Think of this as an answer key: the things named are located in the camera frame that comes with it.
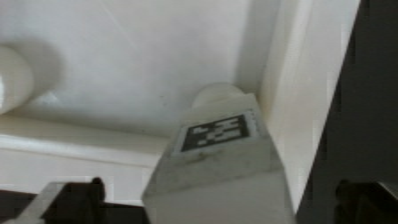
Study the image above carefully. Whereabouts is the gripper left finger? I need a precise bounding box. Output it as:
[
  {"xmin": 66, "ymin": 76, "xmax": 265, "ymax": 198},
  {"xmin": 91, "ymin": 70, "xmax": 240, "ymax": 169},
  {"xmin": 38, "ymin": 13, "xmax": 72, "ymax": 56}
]
[{"xmin": 0, "ymin": 177, "xmax": 150, "ymax": 224}]

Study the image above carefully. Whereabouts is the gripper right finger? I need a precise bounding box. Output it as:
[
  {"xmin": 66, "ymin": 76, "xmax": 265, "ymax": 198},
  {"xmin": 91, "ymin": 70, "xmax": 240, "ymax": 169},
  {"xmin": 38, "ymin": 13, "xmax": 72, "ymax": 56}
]
[{"xmin": 335, "ymin": 180, "xmax": 398, "ymax": 224}]

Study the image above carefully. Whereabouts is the white table leg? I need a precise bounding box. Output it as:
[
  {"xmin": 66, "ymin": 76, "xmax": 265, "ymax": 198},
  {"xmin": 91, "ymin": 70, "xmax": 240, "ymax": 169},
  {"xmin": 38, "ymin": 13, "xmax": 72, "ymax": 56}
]
[{"xmin": 143, "ymin": 83, "xmax": 297, "ymax": 224}]

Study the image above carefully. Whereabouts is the white square tabletop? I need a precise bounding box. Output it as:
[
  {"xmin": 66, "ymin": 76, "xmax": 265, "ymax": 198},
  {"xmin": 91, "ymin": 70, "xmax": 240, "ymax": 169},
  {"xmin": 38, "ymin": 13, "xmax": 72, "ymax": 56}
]
[{"xmin": 0, "ymin": 0, "xmax": 361, "ymax": 204}]

